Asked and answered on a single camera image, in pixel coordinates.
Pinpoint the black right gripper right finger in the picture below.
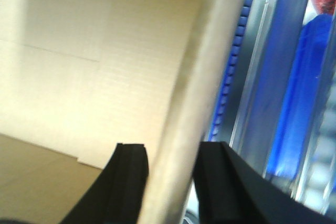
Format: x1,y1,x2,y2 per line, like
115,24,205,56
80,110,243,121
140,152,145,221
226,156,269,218
193,142,334,224

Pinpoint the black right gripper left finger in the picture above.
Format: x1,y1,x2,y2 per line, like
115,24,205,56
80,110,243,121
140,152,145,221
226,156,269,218
61,143,149,223

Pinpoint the brown cardboard box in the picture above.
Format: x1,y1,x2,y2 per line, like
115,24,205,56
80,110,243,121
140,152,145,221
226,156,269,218
1,0,244,223

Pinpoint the blue roller track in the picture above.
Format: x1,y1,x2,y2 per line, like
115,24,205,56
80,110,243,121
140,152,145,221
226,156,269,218
204,0,253,142

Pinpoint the silver metal shelf rail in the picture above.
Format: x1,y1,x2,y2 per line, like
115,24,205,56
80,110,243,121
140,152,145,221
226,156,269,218
216,0,276,142

